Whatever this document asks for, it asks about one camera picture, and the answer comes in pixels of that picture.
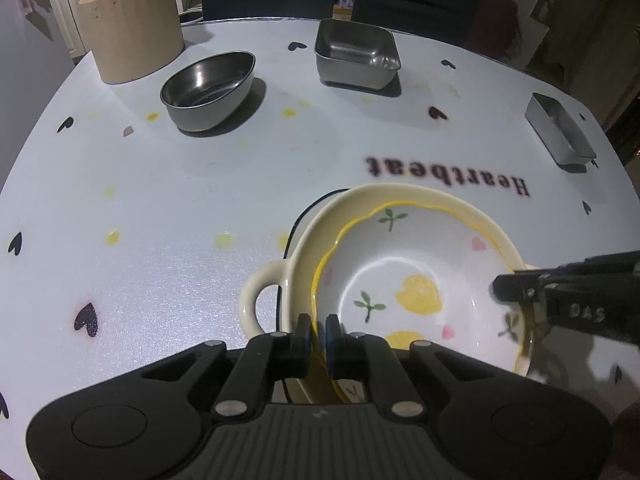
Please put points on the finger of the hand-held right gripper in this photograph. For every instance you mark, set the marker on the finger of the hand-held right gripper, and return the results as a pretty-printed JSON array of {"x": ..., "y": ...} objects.
[{"x": 515, "y": 287}]

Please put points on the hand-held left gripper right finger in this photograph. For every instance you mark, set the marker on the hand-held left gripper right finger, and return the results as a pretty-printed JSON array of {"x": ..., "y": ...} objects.
[{"x": 331, "y": 345}]

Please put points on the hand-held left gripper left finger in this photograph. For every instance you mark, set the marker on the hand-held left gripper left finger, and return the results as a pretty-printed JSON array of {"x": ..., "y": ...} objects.
[{"x": 304, "y": 342}]

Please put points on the white floral bowl yellow rim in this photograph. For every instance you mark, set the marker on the white floral bowl yellow rim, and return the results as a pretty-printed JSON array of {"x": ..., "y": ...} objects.
[{"x": 400, "y": 265}]

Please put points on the square white leaf print plate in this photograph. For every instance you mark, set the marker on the square white leaf print plate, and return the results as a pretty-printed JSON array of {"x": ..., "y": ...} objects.
[{"x": 305, "y": 216}]

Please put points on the rectangular steel container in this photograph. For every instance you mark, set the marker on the rectangular steel container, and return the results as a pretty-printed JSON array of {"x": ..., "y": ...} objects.
[{"x": 560, "y": 127}]

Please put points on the oval steel bowl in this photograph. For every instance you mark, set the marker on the oval steel bowl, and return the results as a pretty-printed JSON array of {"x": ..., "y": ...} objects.
[{"x": 207, "y": 90}]

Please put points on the square steel container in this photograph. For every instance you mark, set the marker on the square steel container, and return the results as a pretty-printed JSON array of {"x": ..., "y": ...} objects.
[{"x": 355, "y": 55}]

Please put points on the white heart print tablecloth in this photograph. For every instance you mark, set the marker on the white heart print tablecloth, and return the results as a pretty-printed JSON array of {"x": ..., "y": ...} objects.
[{"x": 175, "y": 200}]

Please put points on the maroon upholstered chair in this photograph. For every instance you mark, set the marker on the maroon upholstered chair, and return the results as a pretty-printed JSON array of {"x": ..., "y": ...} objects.
[{"x": 497, "y": 25}]

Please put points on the beige wooden cylinder stand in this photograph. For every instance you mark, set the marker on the beige wooden cylinder stand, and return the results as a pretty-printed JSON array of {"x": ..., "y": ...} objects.
[{"x": 132, "y": 35}]

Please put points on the white kitchen cabinet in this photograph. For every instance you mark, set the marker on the white kitchen cabinet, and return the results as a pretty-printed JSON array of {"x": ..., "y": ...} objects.
[{"x": 62, "y": 15}]

